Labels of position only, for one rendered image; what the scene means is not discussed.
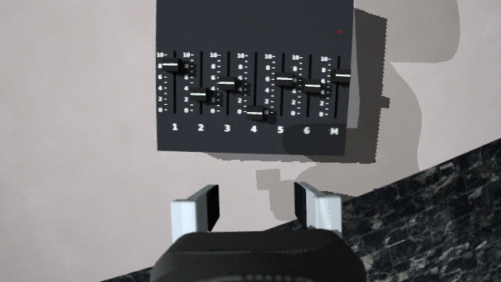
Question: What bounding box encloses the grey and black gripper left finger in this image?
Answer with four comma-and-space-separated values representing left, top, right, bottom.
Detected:
171, 185, 220, 243

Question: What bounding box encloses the black lighting desk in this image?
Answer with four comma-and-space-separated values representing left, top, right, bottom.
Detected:
156, 0, 354, 156

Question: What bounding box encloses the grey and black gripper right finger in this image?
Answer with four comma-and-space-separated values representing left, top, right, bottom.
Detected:
294, 182, 342, 239

